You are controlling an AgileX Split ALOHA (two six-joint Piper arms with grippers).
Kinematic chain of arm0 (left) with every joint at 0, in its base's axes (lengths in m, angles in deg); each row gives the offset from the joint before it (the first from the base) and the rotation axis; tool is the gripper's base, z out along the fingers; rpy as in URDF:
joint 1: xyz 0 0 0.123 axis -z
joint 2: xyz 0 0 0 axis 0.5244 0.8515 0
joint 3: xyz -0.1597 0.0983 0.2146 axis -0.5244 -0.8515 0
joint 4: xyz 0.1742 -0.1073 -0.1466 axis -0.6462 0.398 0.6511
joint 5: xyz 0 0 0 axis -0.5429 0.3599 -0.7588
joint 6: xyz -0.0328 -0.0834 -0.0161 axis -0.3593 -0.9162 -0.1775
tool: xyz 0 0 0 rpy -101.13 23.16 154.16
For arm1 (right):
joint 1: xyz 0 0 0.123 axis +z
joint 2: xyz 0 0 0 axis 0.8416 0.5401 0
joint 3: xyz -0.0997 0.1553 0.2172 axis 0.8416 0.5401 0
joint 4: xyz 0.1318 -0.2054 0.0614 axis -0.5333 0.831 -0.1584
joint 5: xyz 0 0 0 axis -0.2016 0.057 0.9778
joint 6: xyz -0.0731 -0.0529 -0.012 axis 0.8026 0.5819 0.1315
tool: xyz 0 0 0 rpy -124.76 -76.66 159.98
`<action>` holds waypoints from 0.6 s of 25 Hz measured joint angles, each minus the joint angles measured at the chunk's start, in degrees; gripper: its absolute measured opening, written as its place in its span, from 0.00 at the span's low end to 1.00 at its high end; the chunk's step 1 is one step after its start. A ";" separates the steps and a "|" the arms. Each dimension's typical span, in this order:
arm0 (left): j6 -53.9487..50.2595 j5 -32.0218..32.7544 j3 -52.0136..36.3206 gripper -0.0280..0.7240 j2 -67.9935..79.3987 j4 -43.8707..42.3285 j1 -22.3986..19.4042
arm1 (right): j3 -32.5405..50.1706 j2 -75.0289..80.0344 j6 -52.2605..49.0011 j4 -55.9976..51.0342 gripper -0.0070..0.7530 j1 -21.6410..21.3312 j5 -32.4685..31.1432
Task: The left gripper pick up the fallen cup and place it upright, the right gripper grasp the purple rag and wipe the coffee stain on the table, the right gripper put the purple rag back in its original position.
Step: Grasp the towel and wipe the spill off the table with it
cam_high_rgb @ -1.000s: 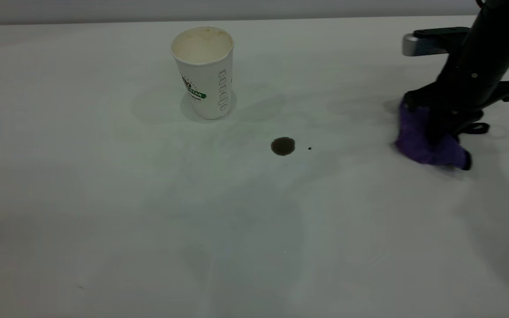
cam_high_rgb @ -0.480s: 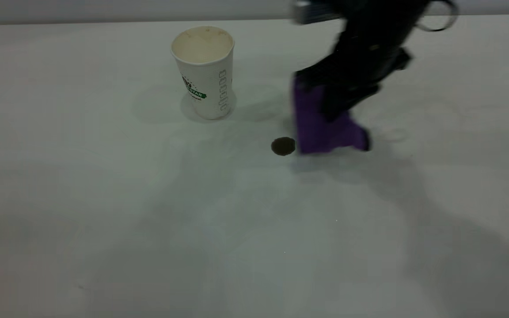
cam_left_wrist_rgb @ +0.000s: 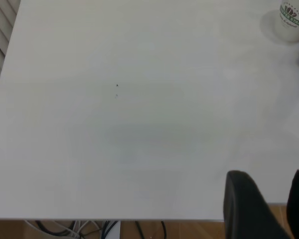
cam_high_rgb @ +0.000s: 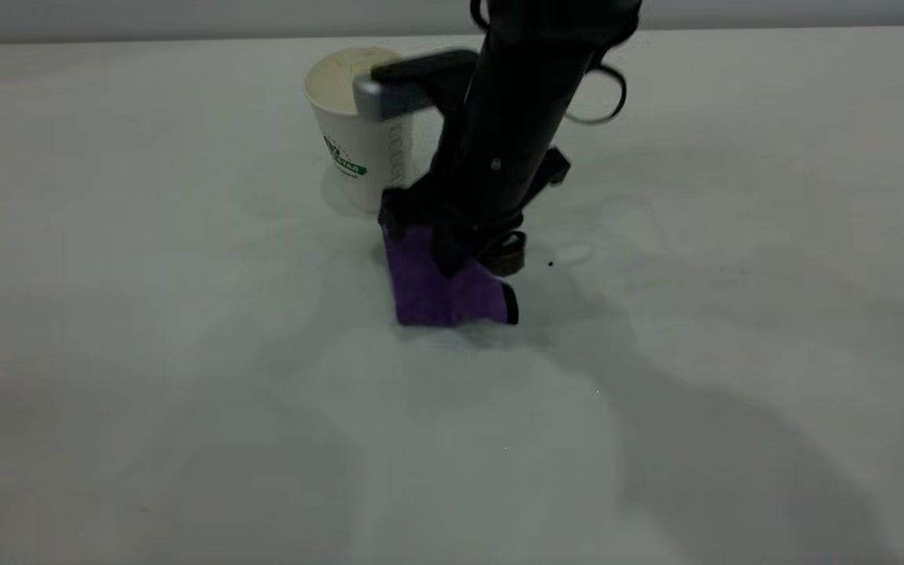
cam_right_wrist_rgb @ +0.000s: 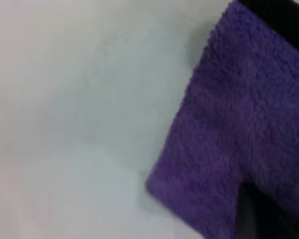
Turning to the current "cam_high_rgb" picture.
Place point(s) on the brown coffee spill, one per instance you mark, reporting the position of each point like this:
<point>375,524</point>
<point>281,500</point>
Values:
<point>515,263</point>

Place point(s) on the white paper coffee cup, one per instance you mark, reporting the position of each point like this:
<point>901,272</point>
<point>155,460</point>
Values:
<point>350,149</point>

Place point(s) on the purple cloth with black trim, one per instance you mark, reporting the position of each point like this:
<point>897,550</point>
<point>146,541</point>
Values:
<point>428,294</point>

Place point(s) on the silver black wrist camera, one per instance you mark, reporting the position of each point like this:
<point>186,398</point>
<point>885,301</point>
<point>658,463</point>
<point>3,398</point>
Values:
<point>389,94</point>

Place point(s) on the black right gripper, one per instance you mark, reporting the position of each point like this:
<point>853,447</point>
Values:
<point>483,188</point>

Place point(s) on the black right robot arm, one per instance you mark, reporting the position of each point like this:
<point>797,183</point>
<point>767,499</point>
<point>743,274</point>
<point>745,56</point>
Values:
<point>546,63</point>

